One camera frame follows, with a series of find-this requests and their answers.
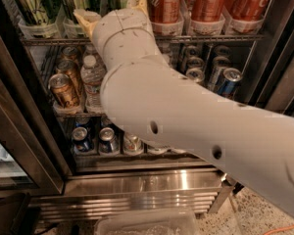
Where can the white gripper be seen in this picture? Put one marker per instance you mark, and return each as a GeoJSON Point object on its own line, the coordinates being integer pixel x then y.
{"type": "Point", "coordinates": [116, 23]}

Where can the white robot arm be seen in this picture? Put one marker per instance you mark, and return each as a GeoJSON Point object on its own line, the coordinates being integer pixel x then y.
{"type": "Point", "coordinates": [141, 94]}

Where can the red cola can left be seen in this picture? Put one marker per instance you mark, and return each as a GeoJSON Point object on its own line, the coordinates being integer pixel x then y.
{"type": "Point", "coordinates": [163, 11]}

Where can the red cola can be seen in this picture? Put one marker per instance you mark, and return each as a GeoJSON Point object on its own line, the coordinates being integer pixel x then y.
{"type": "Point", "coordinates": [206, 11]}
{"type": "Point", "coordinates": [163, 11]}
{"type": "Point", "coordinates": [248, 10]}

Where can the gold can back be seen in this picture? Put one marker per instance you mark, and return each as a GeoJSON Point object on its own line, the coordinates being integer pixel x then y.
{"type": "Point", "coordinates": [70, 53]}

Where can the gold can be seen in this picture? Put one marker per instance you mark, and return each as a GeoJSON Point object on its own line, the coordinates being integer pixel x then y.
{"type": "Point", "coordinates": [70, 53]}
{"type": "Point", "coordinates": [70, 68]}
{"type": "Point", "coordinates": [63, 89]}

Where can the gold can middle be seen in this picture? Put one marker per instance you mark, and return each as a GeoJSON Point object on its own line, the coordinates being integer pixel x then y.
{"type": "Point", "coordinates": [70, 68]}

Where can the gold can front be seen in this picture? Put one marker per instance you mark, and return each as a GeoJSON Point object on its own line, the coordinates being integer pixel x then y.
{"type": "Point", "coordinates": [63, 89]}

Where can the red cola can middle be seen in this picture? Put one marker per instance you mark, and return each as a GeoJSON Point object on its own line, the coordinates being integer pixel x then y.
{"type": "Point", "coordinates": [206, 11]}

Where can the silver blue can front left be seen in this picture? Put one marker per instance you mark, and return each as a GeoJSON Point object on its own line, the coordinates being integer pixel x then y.
{"type": "Point", "coordinates": [196, 75]}

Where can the silver blue can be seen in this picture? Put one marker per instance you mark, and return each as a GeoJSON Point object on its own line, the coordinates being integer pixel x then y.
{"type": "Point", "coordinates": [196, 75]}
{"type": "Point", "coordinates": [229, 82]}

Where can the blue pepsi can right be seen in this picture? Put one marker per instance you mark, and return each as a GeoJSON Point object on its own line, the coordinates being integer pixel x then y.
{"type": "Point", "coordinates": [108, 142]}

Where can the blue pepsi can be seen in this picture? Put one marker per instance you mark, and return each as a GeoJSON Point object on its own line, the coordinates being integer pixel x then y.
{"type": "Point", "coordinates": [108, 142]}
{"type": "Point", "coordinates": [82, 140]}

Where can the blue pepsi can left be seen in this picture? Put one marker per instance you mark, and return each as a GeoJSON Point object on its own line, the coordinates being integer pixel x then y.
{"type": "Point", "coordinates": [82, 140]}

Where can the red cola can right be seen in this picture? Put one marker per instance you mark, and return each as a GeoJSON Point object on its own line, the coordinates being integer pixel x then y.
{"type": "Point", "coordinates": [248, 10]}

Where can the silver blue can front right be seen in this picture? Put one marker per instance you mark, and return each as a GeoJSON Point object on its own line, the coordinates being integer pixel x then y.
{"type": "Point", "coordinates": [229, 82]}

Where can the silver green can left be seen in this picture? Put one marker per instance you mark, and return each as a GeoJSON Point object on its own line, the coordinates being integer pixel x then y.
{"type": "Point", "coordinates": [132, 145]}

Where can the glass fridge door left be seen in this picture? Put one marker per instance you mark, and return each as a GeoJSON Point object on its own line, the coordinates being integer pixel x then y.
{"type": "Point", "coordinates": [35, 163]}

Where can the steel fridge base grille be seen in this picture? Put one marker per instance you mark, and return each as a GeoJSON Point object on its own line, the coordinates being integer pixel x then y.
{"type": "Point", "coordinates": [203, 190]}

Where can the water bottle front left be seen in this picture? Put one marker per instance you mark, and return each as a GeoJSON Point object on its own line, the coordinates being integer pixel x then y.
{"type": "Point", "coordinates": [92, 74]}

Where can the clear plastic bin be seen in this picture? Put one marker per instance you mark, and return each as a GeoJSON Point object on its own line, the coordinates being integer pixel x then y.
{"type": "Point", "coordinates": [176, 221]}

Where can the top wire shelf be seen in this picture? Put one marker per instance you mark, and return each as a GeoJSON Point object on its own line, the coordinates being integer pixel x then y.
{"type": "Point", "coordinates": [174, 40]}

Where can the wire shelf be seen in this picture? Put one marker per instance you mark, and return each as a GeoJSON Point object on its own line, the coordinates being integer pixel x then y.
{"type": "Point", "coordinates": [174, 40]}
{"type": "Point", "coordinates": [79, 115]}

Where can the middle wire shelf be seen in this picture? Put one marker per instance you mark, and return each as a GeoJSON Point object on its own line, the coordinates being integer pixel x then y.
{"type": "Point", "coordinates": [79, 115]}

